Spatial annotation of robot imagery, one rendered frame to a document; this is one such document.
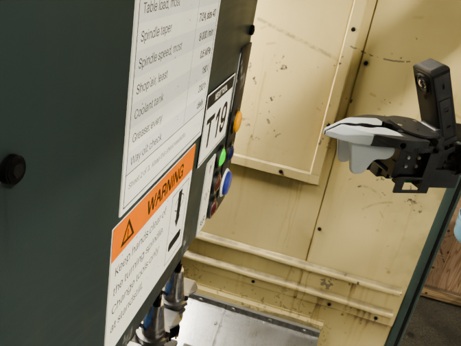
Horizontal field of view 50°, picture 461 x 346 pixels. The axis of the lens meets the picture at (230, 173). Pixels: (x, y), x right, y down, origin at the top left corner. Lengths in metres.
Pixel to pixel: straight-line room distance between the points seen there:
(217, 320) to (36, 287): 1.39
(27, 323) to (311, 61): 1.10
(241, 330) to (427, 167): 1.05
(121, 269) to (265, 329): 1.30
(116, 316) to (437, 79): 0.47
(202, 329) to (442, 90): 1.14
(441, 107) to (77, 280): 0.51
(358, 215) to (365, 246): 0.10
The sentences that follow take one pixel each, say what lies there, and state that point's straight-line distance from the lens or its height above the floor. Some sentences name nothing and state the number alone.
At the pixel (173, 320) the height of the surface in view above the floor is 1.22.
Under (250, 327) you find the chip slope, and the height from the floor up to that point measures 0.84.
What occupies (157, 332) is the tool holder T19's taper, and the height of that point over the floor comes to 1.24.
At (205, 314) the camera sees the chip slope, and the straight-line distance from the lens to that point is 1.62.
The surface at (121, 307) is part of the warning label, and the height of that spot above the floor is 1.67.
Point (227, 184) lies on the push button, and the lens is 0.59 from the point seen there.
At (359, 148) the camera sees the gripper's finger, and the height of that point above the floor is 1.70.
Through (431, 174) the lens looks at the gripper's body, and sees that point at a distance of 0.69.
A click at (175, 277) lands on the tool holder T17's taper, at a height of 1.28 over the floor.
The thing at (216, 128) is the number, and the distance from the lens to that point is 0.49.
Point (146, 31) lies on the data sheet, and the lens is 0.28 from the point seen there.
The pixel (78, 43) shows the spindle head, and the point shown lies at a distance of 0.22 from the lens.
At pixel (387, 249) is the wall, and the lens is 1.45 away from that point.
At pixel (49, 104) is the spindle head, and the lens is 0.21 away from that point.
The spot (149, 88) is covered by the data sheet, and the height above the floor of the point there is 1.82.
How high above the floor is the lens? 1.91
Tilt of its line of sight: 25 degrees down
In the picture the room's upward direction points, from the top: 10 degrees clockwise
